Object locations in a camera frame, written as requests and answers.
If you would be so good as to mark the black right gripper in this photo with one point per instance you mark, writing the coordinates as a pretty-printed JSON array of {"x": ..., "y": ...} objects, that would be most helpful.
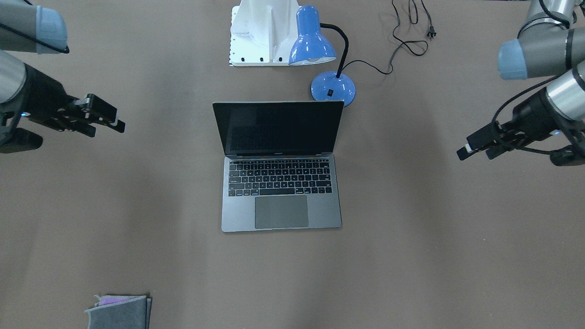
[{"x": 42, "y": 92}]

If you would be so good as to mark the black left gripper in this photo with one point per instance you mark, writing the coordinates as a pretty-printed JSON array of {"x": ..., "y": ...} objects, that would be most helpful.
[{"x": 532, "y": 113}]

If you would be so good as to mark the grey laptop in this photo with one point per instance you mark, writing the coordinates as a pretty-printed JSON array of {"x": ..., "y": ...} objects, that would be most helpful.
[{"x": 279, "y": 167}]

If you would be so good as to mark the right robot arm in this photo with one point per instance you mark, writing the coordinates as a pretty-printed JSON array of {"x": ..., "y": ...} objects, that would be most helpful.
[{"x": 26, "y": 28}]

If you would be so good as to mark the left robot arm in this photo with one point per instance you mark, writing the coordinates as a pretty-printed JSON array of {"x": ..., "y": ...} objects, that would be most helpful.
[{"x": 548, "y": 45}]

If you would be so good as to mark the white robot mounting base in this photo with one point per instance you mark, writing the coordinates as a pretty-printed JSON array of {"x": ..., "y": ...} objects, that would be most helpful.
[{"x": 262, "y": 32}]

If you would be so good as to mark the folded grey cloth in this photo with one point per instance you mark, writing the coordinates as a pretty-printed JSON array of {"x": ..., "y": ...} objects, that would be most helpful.
[{"x": 120, "y": 312}]

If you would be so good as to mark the blue desk lamp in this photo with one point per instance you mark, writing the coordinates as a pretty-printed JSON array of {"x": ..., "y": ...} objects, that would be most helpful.
[{"x": 311, "y": 47}]

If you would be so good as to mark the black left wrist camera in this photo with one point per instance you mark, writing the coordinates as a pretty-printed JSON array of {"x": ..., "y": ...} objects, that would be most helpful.
[{"x": 566, "y": 156}]

